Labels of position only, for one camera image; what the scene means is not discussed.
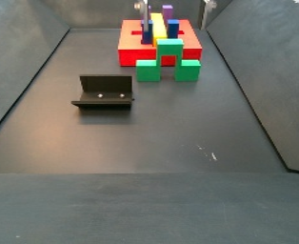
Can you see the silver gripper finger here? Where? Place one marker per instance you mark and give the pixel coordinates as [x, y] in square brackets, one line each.
[142, 6]
[210, 5]

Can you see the green arch-shaped block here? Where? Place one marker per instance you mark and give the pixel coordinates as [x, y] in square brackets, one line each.
[187, 65]

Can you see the red base board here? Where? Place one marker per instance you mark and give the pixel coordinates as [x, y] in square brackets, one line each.
[134, 50]

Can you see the purple arch block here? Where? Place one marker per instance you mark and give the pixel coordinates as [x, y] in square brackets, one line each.
[164, 15]

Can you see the yellow long block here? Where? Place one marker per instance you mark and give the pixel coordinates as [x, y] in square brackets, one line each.
[159, 29]

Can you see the blue arch block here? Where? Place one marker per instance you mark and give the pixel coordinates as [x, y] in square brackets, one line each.
[174, 28]

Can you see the black angled bracket stand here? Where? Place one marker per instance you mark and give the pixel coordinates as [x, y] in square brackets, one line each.
[105, 90]

